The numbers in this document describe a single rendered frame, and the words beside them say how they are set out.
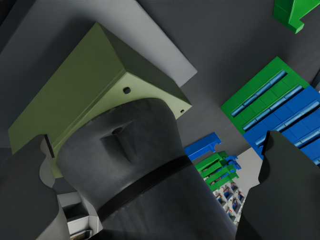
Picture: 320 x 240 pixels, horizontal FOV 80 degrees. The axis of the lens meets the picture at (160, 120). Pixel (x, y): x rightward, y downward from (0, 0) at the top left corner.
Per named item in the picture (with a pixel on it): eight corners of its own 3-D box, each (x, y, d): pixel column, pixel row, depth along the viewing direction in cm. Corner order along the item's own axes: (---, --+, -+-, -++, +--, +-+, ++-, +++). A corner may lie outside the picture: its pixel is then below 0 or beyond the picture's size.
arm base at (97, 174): (129, 157, 44) (151, 197, 40) (36, 183, 28) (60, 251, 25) (186, 101, 35) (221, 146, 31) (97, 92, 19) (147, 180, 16)
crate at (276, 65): (235, 108, 105) (245, 120, 102) (219, 107, 90) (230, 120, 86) (285, 66, 89) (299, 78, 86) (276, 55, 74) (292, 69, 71)
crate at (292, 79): (245, 120, 102) (255, 132, 98) (230, 120, 86) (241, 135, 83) (299, 78, 86) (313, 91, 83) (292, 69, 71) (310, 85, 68)
